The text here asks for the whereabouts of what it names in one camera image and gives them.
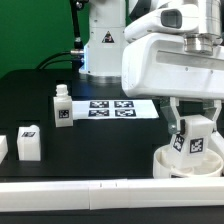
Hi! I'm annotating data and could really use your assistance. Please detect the white marker sheet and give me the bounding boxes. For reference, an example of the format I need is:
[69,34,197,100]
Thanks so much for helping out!
[72,100,159,120]

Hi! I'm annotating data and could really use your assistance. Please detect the white right barrier block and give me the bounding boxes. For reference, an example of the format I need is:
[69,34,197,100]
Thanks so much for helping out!
[208,131,224,159]

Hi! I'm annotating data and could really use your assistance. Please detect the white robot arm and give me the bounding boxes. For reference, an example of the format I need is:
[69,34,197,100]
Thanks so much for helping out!
[80,0,224,133]

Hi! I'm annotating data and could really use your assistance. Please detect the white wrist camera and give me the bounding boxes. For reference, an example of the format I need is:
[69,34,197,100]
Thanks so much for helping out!
[124,4,199,42]

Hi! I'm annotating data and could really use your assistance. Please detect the black cables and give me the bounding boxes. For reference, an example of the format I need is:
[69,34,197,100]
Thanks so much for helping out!
[35,49,84,70]

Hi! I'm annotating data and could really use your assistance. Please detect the white front barrier rail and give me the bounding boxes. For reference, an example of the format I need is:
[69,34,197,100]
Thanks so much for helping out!
[0,177,224,212]

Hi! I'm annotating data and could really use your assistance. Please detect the white left barrier block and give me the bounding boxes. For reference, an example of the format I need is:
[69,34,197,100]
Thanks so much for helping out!
[0,135,8,164]

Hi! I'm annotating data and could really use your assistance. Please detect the white barrier block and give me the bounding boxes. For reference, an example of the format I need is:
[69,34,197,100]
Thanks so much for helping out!
[208,131,224,159]
[0,135,8,164]

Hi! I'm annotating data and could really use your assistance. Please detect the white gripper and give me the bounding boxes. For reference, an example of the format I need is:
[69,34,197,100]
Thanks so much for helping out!
[121,33,224,135]

